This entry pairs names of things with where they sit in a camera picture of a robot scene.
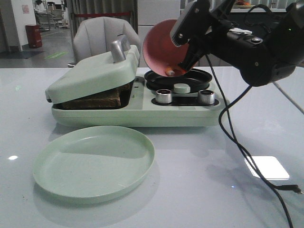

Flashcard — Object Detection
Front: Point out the silver control knob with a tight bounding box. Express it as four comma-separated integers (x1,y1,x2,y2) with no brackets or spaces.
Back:
155,89,172,104
198,90,216,105

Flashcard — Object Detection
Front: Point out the white cable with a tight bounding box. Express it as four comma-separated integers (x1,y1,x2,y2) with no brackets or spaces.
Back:
272,80,304,112

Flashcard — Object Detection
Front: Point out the orange shrimp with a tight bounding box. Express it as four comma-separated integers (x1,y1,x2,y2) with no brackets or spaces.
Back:
164,66,187,77

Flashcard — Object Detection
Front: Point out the black round frying pan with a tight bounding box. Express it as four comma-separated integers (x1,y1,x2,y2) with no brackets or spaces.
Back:
144,69,212,93

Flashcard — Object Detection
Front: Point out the silver lid handle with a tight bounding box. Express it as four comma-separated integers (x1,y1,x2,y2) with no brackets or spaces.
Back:
110,34,131,63

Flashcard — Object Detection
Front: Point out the pink plastic bowl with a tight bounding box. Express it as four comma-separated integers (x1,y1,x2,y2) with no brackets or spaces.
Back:
142,19,189,76

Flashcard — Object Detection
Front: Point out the left grey upholstered chair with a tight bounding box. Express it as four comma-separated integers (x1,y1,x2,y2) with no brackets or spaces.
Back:
73,17,142,63

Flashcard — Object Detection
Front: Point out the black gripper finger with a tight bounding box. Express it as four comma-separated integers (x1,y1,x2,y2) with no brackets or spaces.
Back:
170,0,210,47
178,45,207,71

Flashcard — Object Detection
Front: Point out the green breakfast maker base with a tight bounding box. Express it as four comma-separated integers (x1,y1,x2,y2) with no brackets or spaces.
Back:
51,74,224,127

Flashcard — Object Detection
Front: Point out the left silver control knob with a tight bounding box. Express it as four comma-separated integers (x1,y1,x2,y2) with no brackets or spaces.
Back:
155,89,172,104

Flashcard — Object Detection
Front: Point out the white cabinet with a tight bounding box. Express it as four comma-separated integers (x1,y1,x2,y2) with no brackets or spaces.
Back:
137,0,181,67

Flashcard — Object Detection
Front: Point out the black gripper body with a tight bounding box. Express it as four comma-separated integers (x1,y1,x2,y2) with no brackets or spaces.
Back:
188,0,297,86

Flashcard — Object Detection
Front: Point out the red bin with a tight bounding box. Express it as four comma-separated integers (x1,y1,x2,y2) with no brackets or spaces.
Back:
25,25,42,48

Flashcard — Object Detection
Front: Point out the white bread slice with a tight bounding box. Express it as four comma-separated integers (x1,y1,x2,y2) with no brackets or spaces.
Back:
118,82,133,93
59,88,121,109

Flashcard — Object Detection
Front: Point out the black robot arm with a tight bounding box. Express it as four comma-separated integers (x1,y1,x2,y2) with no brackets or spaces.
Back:
170,0,304,86

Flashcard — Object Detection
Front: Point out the green round pan knob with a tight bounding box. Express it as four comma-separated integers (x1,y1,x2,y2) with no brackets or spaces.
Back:
173,83,191,94

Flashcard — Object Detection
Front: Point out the fruit plate on counter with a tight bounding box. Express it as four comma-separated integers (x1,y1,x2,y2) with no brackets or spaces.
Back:
234,0,254,9

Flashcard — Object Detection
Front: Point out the light green round plate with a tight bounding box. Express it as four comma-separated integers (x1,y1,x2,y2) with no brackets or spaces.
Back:
33,126,154,203

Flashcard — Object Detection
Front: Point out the right silver control knob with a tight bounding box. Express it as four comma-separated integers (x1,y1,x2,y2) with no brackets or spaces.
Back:
198,90,216,105

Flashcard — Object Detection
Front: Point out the black cable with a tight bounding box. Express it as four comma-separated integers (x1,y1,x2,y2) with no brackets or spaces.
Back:
204,4,304,228

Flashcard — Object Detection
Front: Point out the green breakfast maker lid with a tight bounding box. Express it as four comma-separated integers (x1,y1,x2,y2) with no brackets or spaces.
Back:
45,45,140,104

